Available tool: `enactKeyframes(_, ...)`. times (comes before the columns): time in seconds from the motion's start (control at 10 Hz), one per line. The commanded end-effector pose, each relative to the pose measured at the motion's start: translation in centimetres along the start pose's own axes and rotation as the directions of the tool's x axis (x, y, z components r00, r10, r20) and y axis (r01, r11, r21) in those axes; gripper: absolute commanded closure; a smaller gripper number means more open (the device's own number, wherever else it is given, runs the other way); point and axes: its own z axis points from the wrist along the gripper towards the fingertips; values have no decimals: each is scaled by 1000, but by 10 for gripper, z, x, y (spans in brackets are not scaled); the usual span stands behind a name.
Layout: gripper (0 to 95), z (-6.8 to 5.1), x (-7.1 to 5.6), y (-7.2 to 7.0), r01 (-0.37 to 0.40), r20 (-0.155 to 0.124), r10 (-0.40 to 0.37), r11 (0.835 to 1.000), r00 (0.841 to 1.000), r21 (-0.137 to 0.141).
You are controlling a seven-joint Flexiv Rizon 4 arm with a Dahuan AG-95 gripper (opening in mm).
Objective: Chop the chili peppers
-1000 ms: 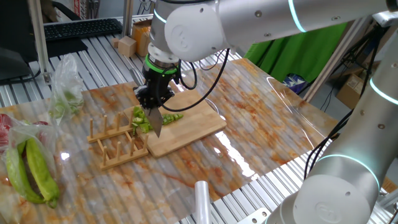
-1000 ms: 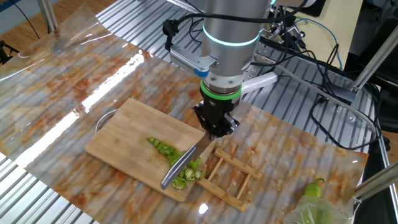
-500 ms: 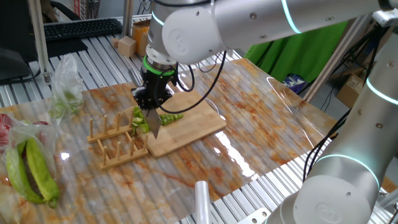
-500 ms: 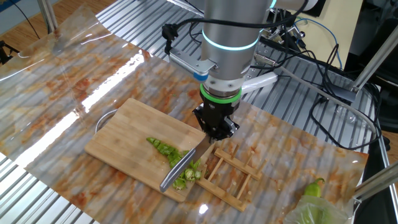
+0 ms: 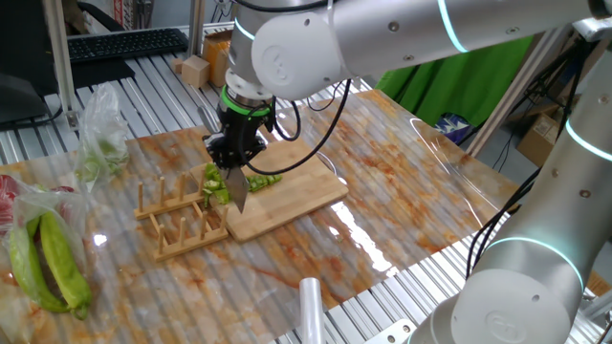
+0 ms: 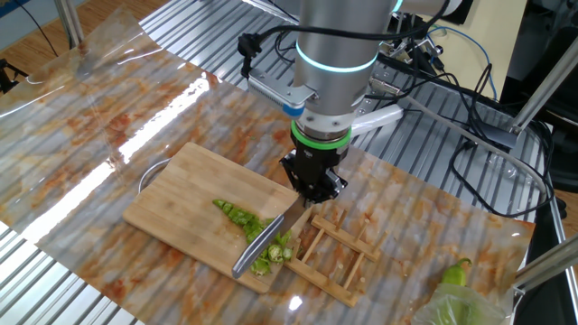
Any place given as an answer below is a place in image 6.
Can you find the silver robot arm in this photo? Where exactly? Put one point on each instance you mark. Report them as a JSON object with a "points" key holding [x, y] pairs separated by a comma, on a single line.
{"points": [[338, 45]]}

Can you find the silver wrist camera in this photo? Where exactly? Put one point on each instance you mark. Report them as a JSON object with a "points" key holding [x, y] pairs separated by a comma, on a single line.
{"points": [[275, 92]]}

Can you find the wooden cutting board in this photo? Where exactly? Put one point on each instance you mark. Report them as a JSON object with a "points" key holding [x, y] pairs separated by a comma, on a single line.
{"points": [[189, 194]]}

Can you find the silver tripod leg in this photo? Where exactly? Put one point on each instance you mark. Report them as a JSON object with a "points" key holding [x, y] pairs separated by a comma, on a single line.
{"points": [[70, 22]]}

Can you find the cut chili stem piece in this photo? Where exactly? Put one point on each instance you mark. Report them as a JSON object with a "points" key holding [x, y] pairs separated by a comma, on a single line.
{"points": [[287, 253]]}

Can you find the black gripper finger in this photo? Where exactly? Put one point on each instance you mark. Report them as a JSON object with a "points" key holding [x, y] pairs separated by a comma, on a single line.
{"points": [[291, 173], [332, 187]]}

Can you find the aluminium frame pole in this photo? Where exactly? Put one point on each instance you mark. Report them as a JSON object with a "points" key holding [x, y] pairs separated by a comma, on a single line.
{"points": [[551, 264], [546, 86]]}

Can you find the green pepper inside bag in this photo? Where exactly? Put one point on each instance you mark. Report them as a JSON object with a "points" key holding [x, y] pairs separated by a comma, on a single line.
{"points": [[451, 311]]}

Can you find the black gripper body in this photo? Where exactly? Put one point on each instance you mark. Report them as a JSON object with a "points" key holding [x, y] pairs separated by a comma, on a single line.
{"points": [[318, 164]]}

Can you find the wooden peg rack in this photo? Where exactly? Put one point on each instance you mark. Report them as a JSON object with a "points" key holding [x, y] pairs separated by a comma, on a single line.
{"points": [[350, 241]]}

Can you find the metal clamp stand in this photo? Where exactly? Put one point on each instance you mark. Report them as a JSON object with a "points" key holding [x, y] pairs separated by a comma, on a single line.
{"points": [[408, 45]]}

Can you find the marbled plastic table sheet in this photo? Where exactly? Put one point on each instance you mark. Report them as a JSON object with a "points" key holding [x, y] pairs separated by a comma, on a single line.
{"points": [[90, 113]]}

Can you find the white plastic bag roll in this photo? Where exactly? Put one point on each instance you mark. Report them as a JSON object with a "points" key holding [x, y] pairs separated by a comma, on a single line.
{"points": [[379, 116]]}

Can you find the cut chili slice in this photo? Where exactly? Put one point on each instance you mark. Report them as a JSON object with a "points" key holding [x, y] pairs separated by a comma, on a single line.
{"points": [[264, 254], [227, 208], [253, 231], [240, 216], [261, 268], [275, 253], [267, 221], [284, 238]]}

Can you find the beige panel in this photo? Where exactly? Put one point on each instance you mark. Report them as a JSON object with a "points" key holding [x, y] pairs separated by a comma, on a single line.
{"points": [[496, 36]]}

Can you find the black tripod part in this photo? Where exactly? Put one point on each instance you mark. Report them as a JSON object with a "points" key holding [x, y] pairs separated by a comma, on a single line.
{"points": [[6, 74]]}

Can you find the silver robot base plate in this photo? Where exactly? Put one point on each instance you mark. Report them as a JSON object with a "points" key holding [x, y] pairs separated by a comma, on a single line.
{"points": [[375, 103]]}

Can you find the steel kitchen knife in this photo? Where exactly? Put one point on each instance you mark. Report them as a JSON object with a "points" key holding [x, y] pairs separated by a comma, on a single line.
{"points": [[257, 250]]}

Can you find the black monitor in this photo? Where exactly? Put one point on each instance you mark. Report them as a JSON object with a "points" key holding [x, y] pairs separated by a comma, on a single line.
{"points": [[465, 15]]}

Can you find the green pepper with curled stem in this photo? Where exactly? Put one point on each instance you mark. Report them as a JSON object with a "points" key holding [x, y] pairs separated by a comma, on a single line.
{"points": [[454, 275]]}

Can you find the clear plastic bag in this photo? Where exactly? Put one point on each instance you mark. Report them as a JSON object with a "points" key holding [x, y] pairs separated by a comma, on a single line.
{"points": [[451, 309]]}

